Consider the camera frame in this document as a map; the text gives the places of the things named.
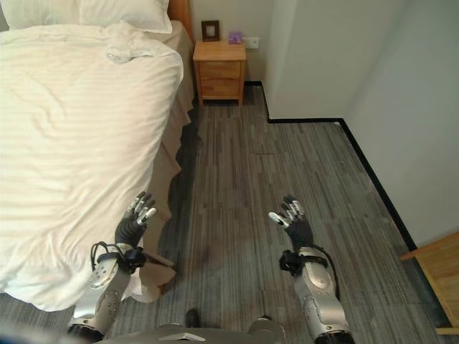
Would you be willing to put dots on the wooden headboard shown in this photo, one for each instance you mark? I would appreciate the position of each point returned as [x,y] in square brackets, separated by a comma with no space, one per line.
[181,18]

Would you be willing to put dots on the white wall socket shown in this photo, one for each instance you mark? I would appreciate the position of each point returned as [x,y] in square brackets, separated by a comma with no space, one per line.
[254,42]

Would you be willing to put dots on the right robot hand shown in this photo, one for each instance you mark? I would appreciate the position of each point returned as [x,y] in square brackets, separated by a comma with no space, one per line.
[299,229]

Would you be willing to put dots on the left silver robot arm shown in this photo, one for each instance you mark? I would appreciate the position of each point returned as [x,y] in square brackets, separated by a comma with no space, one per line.
[102,286]

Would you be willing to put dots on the dark robot foot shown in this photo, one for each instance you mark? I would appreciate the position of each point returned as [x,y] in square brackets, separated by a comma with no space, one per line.
[191,317]

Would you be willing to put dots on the small purple box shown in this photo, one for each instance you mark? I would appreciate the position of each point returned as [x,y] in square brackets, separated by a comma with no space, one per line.
[235,37]

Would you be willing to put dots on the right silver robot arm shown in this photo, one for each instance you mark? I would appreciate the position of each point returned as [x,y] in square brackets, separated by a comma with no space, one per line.
[319,290]

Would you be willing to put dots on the beige bed skirt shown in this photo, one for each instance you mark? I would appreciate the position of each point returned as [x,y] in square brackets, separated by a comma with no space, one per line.
[177,122]

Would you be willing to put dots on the white pillow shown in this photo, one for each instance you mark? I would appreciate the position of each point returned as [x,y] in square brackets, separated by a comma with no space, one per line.
[125,13]
[36,12]

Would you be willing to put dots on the light wooden furniture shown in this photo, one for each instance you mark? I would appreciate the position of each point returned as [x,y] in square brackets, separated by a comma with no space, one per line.
[439,279]

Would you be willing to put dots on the dark picture frame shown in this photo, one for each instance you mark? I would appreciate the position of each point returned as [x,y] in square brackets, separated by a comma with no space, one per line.
[210,31]

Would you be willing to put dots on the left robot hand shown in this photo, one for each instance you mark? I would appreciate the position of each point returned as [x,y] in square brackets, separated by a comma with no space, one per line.
[130,227]

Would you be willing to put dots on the wooden nightstand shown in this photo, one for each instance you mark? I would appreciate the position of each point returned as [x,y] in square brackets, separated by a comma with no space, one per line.
[219,71]

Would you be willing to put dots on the white striped duvet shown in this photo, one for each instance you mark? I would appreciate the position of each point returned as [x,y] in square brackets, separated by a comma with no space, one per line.
[79,150]

